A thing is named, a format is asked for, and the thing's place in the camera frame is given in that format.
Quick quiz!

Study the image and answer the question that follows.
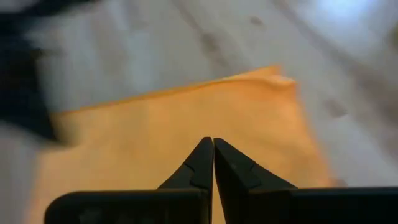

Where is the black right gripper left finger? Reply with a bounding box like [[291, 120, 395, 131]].
[[43, 137, 215, 224]]

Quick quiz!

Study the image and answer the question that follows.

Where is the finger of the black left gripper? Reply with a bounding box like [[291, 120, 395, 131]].
[[0, 46, 63, 144]]

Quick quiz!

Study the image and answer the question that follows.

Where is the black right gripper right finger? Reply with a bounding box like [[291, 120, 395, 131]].
[[213, 138, 398, 224]]

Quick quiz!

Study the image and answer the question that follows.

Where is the orange microfiber towel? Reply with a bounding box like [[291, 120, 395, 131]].
[[26, 64, 335, 224]]

